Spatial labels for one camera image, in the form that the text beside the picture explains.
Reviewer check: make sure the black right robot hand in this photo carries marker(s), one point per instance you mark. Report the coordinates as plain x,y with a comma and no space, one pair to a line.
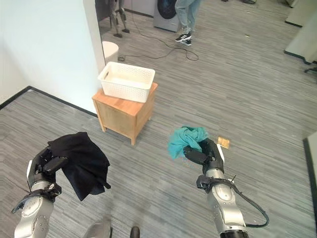
210,156

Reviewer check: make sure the grey washing machine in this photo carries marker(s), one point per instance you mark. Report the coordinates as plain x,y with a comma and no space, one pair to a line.
164,15

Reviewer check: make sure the dark robot foot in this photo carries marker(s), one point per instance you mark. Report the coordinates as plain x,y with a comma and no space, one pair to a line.
135,232

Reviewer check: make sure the person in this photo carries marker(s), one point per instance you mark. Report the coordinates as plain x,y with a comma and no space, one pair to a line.
185,17

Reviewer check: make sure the silver robot leg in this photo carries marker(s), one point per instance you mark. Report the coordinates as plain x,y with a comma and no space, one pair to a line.
97,230

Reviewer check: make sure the white plastic laundry basket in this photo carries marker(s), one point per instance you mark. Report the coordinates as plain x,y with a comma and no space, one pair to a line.
127,80

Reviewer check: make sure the teal cloth garment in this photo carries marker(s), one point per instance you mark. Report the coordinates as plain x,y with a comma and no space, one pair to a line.
184,141

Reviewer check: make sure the black cloth garment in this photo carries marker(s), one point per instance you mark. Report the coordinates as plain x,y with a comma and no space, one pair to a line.
83,164

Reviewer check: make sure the white partition panel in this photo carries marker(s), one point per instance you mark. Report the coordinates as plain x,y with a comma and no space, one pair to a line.
301,42

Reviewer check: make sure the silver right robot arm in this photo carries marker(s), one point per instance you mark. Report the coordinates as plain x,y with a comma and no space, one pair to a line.
224,205

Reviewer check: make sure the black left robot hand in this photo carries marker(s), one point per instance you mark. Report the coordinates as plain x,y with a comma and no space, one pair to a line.
47,164

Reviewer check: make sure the white round stool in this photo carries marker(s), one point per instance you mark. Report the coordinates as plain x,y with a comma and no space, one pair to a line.
110,50

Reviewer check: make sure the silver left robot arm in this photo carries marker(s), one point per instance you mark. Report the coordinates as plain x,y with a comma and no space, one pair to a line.
34,213

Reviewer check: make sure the black office chair base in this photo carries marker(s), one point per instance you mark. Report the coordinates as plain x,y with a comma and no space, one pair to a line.
311,69

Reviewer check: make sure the wooden bedside cabinet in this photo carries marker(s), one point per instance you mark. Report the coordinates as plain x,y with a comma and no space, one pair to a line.
123,112

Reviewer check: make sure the humanoid robot in mirror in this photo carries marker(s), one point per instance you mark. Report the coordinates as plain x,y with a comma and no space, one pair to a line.
118,17

